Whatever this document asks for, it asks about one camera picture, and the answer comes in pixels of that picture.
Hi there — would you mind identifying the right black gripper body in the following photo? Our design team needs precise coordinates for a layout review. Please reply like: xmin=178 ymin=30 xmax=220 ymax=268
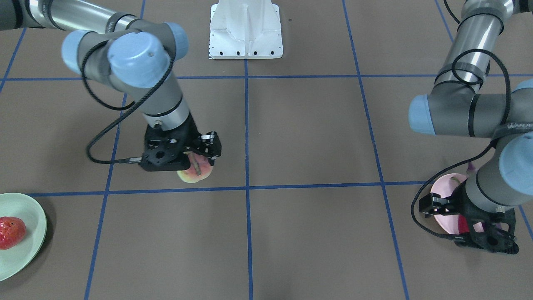
xmin=164 ymin=113 xmax=202 ymax=153

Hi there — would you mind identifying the red pomegranate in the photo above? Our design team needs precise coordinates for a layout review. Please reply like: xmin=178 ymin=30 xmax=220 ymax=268
xmin=0 ymin=216 xmax=27 ymax=250

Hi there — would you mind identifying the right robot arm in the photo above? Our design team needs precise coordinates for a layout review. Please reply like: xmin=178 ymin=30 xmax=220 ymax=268
xmin=1 ymin=0 xmax=221 ymax=169

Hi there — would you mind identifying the green plate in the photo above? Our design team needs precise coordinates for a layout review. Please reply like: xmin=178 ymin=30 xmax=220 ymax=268
xmin=0 ymin=192 xmax=47 ymax=281

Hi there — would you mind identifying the pink plate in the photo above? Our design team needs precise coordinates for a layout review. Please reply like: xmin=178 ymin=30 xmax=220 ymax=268
xmin=429 ymin=173 xmax=486 ymax=235

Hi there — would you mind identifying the red chili pepper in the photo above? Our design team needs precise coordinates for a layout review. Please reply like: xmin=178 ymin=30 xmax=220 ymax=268
xmin=457 ymin=215 xmax=470 ymax=234

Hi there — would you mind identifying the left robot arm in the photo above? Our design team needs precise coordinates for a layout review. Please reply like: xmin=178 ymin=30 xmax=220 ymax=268
xmin=408 ymin=0 xmax=532 ymax=217

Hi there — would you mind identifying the purple eggplant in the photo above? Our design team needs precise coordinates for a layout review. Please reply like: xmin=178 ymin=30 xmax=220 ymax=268
xmin=466 ymin=162 xmax=478 ymax=178

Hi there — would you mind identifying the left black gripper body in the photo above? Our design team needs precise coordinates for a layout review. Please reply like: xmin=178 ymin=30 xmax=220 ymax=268
xmin=450 ymin=180 xmax=500 ymax=238

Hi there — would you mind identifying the peach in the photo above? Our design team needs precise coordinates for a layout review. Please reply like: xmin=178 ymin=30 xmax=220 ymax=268
xmin=177 ymin=152 xmax=213 ymax=184

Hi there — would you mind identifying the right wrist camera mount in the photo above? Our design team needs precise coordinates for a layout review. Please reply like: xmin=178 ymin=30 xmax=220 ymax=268
xmin=139 ymin=125 xmax=190 ymax=172

